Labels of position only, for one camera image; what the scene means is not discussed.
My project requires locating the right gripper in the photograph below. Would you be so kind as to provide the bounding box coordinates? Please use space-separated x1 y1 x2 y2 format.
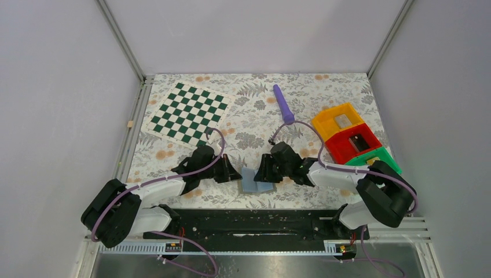
254 153 292 183

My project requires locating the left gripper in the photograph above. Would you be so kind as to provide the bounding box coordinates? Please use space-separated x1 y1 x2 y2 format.
199 153 242 183

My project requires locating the grey card holder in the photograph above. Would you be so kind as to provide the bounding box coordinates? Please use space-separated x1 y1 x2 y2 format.
241 167 275 194

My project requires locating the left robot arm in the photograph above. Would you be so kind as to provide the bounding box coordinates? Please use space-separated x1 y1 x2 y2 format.
80 145 242 248

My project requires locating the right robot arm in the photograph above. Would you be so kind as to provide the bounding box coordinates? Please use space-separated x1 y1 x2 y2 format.
254 142 417 239

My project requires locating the purple cylinder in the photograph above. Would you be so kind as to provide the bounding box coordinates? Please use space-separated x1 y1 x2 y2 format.
273 84 295 124

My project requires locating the green white chessboard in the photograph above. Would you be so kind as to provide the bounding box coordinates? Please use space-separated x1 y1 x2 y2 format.
142 81 236 148

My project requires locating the red bin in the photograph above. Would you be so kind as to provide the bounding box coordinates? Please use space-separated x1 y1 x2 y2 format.
325 123 382 164

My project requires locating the yellow bin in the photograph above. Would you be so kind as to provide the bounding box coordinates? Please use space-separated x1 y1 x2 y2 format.
312 103 365 142

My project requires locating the silver item in yellow bin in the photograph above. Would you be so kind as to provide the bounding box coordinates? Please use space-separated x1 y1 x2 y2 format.
334 114 352 129

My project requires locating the black item in red bin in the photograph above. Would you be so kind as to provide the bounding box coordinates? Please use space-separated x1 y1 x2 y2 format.
349 134 371 153

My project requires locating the yellow item in green bin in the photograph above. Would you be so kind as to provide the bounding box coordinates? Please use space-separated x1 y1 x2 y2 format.
366 157 380 166

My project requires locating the green bin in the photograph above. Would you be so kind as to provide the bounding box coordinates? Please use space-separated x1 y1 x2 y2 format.
345 147 402 174

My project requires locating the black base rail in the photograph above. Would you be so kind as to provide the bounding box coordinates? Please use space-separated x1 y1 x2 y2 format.
165 208 370 252

